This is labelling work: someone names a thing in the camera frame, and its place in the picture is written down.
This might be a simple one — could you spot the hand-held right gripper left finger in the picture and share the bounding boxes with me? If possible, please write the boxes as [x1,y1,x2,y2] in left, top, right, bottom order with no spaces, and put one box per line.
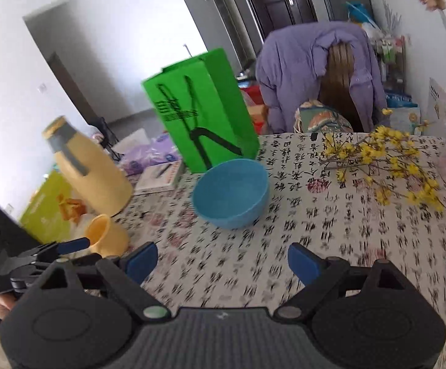
[19,241,170,321]

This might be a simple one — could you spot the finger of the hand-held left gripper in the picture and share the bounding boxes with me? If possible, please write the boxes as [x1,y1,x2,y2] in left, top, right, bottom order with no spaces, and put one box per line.
[10,237,92,293]

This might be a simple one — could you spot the blue plastic bag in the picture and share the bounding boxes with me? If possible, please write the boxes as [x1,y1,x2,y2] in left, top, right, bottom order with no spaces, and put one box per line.
[346,2,374,24]

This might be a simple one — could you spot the yellow thermos jug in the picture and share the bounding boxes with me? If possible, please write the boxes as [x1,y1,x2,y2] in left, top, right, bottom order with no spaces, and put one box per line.
[42,116,135,216]

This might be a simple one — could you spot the green and yellow box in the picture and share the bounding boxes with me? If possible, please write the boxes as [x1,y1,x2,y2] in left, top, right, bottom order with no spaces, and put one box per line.
[19,170,87,244]

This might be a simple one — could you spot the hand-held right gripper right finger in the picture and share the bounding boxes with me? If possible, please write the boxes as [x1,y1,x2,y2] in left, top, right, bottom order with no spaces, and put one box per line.
[273,242,419,320]

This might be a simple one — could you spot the green paper bag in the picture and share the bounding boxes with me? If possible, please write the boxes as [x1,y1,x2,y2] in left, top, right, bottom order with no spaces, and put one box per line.
[142,48,261,173]

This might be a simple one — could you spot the yellow cup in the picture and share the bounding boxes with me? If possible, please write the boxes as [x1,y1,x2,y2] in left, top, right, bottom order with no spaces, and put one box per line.
[84,214,130,258]

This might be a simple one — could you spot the wooden chair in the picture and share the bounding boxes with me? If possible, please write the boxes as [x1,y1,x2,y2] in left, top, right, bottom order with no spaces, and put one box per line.
[319,43,373,131]

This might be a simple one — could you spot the white notebook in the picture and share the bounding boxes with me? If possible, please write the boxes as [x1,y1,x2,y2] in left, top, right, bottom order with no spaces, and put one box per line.
[134,161,185,196]

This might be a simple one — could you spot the person's left hand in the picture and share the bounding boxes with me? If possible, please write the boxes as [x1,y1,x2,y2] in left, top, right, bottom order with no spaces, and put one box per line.
[0,293,17,320]

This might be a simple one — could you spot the yellow flower branch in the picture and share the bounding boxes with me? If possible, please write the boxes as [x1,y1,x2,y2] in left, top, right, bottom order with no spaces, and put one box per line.
[319,108,446,213]

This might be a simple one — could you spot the purple plastic bag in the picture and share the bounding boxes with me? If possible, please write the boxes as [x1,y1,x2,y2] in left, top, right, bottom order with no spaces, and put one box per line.
[119,134,181,177]

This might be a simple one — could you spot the patterned chair cushion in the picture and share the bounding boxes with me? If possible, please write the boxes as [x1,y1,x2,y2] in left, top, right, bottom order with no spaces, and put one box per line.
[294,100,354,134]

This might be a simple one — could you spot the blue bowl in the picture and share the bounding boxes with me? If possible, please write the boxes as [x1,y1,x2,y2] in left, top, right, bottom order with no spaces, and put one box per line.
[191,158,270,230]

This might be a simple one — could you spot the purple puffer jacket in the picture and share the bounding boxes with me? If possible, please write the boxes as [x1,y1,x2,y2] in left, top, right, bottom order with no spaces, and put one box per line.
[256,21,388,134]

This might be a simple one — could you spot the white cartoon box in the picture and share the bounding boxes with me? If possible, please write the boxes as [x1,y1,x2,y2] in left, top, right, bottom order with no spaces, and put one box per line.
[426,77,446,125]

